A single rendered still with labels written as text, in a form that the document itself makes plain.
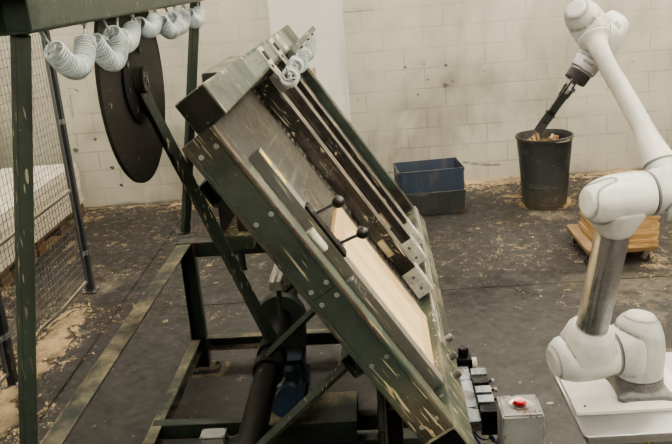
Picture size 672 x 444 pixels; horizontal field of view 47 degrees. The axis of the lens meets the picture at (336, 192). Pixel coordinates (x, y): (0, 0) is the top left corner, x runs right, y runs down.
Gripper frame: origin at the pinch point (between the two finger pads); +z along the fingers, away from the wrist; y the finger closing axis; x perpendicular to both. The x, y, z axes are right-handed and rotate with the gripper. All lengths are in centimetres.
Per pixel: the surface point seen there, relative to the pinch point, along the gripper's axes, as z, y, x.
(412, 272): 75, -45, -6
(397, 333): 80, 26, 0
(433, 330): 83, -17, 12
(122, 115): 81, 2, -125
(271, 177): 59, 42, -58
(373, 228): 69, -39, -29
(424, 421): 91, 45, 20
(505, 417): 77, 42, 38
